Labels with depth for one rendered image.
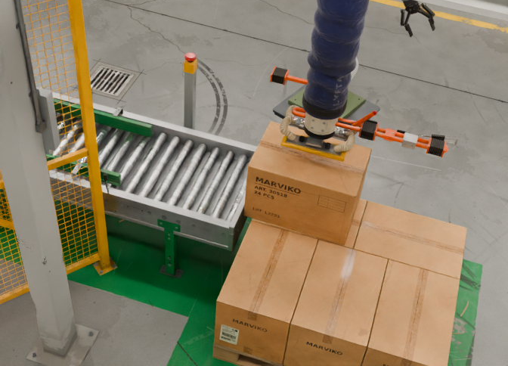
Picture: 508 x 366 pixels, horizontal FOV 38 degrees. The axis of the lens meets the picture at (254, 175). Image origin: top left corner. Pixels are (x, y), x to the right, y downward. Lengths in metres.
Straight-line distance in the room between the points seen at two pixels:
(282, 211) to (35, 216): 1.41
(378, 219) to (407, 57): 2.56
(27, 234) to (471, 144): 3.57
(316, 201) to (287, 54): 2.62
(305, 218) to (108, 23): 3.25
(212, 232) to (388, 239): 1.00
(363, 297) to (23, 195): 1.81
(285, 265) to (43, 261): 1.28
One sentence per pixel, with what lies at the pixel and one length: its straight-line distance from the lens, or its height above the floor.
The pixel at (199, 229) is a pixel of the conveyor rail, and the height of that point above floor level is 0.51.
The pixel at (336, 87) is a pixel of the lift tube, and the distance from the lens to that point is 3.61.
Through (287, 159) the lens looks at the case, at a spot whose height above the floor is 0.94.
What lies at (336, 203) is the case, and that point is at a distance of 3.97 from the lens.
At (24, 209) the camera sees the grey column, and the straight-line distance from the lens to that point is 3.42.
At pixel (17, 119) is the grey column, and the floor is 1.76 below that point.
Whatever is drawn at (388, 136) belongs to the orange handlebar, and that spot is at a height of 1.25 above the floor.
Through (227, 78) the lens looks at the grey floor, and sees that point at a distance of 6.09.
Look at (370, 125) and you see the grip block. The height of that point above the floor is 1.25.
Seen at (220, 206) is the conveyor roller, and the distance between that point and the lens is 4.29.
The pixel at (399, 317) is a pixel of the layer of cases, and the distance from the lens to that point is 3.96.
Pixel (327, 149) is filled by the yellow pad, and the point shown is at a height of 1.13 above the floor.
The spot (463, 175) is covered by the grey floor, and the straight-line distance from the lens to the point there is 5.63.
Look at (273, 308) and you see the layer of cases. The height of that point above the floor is 0.54.
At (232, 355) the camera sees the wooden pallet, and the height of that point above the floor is 0.08.
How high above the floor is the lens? 3.70
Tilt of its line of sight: 45 degrees down
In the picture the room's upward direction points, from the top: 6 degrees clockwise
